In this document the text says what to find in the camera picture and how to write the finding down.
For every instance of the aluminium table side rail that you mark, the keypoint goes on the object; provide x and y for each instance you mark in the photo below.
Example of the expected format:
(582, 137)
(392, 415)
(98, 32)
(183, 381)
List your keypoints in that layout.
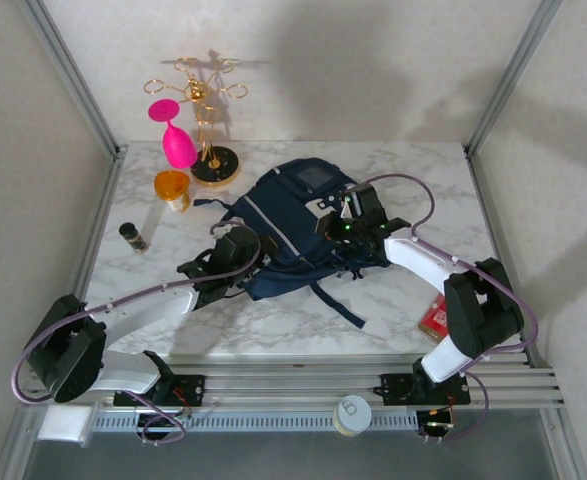
(480, 180)
(101, 210)

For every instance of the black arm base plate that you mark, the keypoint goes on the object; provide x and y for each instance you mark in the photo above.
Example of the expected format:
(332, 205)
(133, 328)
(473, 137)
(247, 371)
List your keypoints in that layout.
(188, 390)
(398, 390)

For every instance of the slanted aluminium frame post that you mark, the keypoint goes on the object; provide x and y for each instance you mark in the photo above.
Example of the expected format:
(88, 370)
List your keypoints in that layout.
(511, 75)
(72, 75)

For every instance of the white foam pad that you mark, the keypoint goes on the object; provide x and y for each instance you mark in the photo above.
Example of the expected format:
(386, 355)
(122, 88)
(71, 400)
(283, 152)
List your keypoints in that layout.
(63, 424)

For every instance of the aluminium frame cross rail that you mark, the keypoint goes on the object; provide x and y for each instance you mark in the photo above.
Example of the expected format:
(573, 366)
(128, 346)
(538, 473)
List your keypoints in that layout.
(293, 387)

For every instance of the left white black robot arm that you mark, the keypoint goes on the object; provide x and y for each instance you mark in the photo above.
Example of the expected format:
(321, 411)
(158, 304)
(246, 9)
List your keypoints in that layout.
(148, 310)

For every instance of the small dark bottle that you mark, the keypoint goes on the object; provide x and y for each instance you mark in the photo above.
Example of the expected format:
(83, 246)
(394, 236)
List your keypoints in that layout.
(134, 237)

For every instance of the orange plastic cup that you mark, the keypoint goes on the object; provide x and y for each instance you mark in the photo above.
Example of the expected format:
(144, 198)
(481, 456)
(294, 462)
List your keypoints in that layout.
(172, 185)

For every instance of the pink wine glass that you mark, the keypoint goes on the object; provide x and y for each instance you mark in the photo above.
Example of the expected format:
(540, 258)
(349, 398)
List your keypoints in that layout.
(178, 145)

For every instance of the navy blue student backpack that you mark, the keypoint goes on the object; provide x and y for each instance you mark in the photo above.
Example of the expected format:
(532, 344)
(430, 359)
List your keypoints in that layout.
(283, 215)

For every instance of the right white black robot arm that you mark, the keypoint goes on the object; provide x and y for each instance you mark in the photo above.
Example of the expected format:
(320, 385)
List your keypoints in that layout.
(418, 255)

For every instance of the tin can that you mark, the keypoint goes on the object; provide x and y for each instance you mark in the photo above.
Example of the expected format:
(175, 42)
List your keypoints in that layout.
(353, 412)

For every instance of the red box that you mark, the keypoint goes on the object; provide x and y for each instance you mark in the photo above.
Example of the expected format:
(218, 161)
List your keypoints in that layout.
(435, 320)

